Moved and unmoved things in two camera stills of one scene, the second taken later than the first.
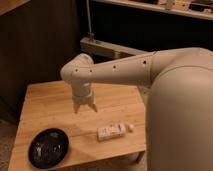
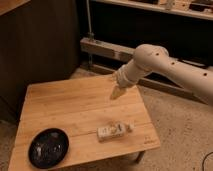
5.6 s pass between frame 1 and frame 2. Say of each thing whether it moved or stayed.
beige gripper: moved
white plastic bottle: stayed
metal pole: stayed
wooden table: stayed
